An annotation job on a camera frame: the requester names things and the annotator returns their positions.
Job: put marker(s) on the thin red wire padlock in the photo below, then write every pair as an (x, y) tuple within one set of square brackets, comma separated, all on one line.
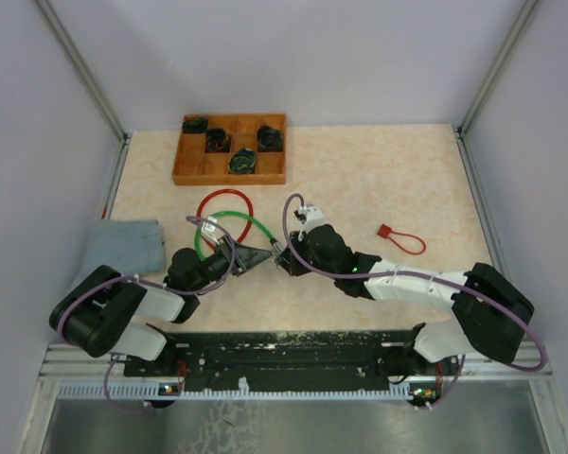
[(408, 243)]

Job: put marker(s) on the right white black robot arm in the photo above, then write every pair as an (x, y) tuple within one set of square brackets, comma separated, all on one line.
[(485, 313)]

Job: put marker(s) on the green cable lock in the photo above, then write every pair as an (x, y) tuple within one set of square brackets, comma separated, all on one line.
[(236, 214)]

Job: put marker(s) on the black dotted rolled tie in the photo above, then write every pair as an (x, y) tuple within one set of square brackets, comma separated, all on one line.
[(269, 139)]

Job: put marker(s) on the blue yellow rolled tie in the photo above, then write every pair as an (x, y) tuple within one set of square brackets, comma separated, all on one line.
[(243, 162)]

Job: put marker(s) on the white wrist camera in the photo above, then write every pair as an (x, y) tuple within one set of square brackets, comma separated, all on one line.
[(209, 231), (310, 217)]

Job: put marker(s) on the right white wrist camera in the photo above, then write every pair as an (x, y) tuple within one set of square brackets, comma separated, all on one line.
[(310, 217)]

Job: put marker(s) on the red cable lock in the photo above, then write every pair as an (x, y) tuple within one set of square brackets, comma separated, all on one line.
[(214, 194)]

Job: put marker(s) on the dark green rolled tie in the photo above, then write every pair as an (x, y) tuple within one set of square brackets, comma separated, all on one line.
[(195, 125)]

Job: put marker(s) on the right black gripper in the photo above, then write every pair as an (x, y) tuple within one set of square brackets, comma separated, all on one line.
[(291, 263)]

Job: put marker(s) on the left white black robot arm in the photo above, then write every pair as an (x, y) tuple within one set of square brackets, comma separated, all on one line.
[(97, 315)]

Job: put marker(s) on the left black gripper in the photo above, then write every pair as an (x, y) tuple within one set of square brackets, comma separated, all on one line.
[(246, 257)]

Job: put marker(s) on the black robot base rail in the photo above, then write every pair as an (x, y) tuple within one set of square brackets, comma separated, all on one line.
[(284, 365)]

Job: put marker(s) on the black orange rolled tie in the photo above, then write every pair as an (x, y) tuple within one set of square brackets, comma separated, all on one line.
[(217, 140)]

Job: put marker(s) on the folded blue jeans cloth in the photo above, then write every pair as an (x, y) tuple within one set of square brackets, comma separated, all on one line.
[(128, 246)]

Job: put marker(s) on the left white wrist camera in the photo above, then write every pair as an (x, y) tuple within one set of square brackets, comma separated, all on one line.
[(209, 231)]

